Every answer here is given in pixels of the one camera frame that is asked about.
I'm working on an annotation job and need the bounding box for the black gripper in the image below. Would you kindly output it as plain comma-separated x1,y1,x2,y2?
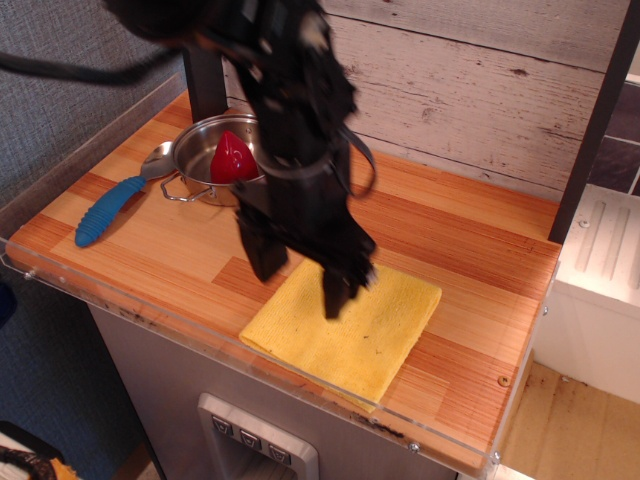
232,129,376,319

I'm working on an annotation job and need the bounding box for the yellow cloth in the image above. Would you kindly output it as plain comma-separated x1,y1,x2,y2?
239,260,442,413

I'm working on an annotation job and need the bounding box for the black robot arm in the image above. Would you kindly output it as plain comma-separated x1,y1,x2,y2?
107,1,376,319

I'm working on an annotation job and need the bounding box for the red plastic pepper toy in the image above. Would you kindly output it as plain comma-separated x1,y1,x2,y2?
210,131,259,185

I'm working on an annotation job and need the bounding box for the small steel pot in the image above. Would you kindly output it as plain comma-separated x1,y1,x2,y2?
161,113,265,207

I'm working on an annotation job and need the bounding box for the grey toy fridge cabinet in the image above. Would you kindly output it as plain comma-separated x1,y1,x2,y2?
90,307,457,479

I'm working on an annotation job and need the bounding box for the clear acrylic table guard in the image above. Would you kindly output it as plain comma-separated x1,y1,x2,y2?
6,227,560,478

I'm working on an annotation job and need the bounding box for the silver dispenser panel with buttons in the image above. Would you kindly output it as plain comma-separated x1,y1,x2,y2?
197,393,320,479

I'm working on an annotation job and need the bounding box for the yellow object bottom left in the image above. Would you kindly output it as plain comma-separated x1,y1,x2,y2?
0,447,81,480

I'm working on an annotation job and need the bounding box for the blue handled metal spoon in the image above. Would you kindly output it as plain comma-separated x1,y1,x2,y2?
75,141,174,248

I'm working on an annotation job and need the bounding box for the dark left frame post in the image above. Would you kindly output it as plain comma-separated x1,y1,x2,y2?
183,46,228,123

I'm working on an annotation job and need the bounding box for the dark frame post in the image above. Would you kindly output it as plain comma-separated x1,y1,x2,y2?
548,0,639,244
183,46,228,123

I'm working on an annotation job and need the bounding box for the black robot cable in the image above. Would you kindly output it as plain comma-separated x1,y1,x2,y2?
0,44,176,86

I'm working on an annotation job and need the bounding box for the dark right frame post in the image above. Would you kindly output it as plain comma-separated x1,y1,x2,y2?
548,0,639,244

